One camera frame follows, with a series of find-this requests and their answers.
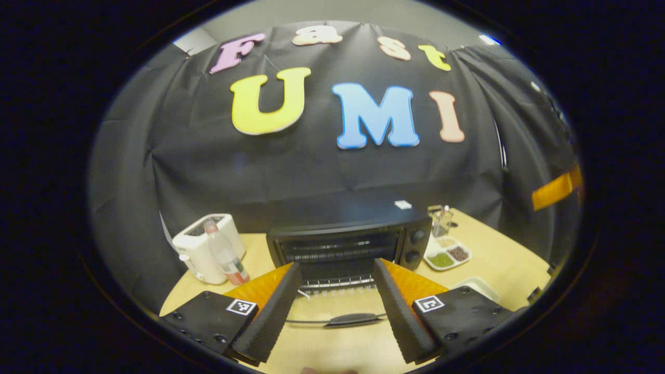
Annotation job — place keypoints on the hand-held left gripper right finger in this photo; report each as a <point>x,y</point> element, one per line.
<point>402,317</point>

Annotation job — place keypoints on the metal oven rack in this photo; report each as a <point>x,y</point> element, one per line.
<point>337,283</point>

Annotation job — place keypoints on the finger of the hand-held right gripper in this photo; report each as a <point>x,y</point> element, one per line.
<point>556,189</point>

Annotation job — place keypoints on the white toaster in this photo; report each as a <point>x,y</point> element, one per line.
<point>195,254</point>

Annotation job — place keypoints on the black electric oven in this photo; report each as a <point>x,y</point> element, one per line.
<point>337,228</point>

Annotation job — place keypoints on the white divided bean tray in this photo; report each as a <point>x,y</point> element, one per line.
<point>448,254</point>

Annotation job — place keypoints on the clear plastic water bottle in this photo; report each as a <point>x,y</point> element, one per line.
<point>226,254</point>

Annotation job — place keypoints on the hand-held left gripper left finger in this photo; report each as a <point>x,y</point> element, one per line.
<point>273,317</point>

